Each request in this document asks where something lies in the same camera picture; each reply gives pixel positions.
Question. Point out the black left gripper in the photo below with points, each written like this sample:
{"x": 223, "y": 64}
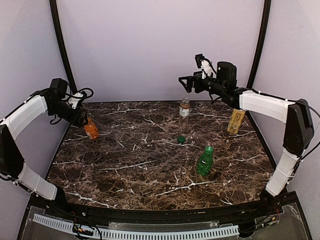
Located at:
{"x": 81, "y": 119}

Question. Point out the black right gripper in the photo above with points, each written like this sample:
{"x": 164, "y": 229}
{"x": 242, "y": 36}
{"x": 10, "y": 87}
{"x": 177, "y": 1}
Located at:
{"x": 196, "y": 83}

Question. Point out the orange juice bottle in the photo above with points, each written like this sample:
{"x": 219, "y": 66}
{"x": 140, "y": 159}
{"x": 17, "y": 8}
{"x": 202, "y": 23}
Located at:
{"x": 91, "y": 129}

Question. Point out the brown drink bottle white label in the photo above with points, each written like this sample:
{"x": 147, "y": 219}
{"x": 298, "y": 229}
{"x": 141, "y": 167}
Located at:
{"x": 184, "y": 112}

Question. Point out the dark green bottle cap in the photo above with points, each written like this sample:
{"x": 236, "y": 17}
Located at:
{"x": 181, "y": 139}

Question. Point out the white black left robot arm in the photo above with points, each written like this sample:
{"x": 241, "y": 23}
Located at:
{"x": 18, "y": 125}

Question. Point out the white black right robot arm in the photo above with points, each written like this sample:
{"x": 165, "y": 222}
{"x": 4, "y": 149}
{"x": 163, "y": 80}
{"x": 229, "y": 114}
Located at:
{"x": 295, "y": 114}

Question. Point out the beige label tea bottle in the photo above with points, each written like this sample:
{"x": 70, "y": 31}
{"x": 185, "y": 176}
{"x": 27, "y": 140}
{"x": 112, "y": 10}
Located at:
{"x": 235, "y": 121}

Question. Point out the green plastic soda bottle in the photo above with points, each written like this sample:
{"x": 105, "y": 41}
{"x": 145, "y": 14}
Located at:
{"x": 205, "y": 161}

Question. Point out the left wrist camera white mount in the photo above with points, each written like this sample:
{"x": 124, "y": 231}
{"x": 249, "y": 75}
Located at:
{"x": 75, "y": 100}

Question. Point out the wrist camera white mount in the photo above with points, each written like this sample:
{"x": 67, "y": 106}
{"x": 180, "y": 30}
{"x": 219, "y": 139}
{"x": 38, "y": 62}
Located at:
{"x": 205, "y": 65}
{"x": 75, "y": 100}

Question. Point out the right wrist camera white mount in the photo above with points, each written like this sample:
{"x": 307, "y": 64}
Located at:
{"x": 205, "y": 65}

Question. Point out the black front table rail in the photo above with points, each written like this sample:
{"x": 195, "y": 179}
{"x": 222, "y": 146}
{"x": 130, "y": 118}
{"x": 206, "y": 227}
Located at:
{"x": 236, "y": 214}

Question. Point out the black right frame post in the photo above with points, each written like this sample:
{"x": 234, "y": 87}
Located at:
{"x": 260, "y": 43}

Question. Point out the black frame post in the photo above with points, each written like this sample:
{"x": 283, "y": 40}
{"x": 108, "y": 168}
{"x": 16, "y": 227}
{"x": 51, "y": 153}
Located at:
{"x": 61, "y": 44}
{"x": 260, "y": 43}

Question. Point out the black left frame post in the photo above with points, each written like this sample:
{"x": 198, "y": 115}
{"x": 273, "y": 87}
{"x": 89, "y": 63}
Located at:
{"x": 61, "y": 44}

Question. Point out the white slotted cable duct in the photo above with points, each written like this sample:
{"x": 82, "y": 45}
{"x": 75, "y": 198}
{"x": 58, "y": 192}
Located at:
{"x": 128, "y": 231}

